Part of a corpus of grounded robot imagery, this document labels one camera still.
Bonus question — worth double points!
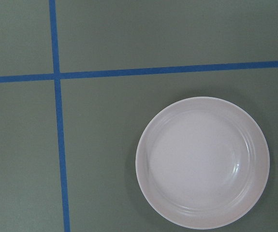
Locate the pink plate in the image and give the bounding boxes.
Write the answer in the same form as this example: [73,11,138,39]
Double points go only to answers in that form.
[135,97,270,230]

